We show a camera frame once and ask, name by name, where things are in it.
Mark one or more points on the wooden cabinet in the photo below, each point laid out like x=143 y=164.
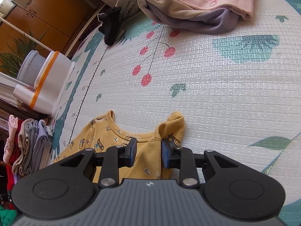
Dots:
x=47 y=16

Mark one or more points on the small white cup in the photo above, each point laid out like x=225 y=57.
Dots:
x=22 y=93

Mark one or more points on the printed play mat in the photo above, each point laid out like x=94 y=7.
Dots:
x=211 y=98

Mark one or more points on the white curved pipe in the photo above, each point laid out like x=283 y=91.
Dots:
x=23 y=31

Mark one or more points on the cream printed garment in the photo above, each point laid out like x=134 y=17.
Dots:
x=150 y=4

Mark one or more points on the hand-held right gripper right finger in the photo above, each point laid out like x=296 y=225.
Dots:
x=164 y=154

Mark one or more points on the white floor pipe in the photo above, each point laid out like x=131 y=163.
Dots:
x=82 y=30

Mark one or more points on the green cloth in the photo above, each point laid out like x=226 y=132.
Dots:
x=7 y=214

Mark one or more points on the yellow printed shirt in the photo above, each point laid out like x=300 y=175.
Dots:
x=108 y=131

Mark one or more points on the translucent plastic box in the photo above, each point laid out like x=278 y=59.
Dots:
x=30 y=66

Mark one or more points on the black cloth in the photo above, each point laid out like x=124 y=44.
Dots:
x=110 y=28

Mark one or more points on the pile of folded clothes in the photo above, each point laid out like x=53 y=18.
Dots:
x=33 y=141

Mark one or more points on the green plant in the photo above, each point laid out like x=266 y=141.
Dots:
x=14 y=58

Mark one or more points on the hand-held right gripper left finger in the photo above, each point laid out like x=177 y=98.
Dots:
x=133 y=153

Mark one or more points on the white container orange rim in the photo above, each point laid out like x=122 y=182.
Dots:
x=56 y=80

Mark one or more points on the purple garment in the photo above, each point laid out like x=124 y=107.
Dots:
x=207 y=22

